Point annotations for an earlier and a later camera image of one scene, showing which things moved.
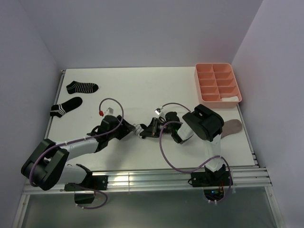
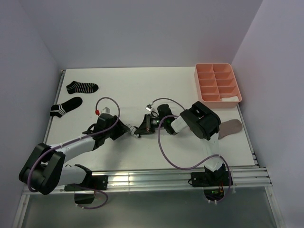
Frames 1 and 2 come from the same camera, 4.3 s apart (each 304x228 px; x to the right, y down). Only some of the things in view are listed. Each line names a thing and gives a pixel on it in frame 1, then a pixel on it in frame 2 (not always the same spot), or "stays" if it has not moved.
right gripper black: (152, 130) -> (146, 128)
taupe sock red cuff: (231, 127) stays
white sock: (233, 99) stays
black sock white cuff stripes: (60, 109) stays
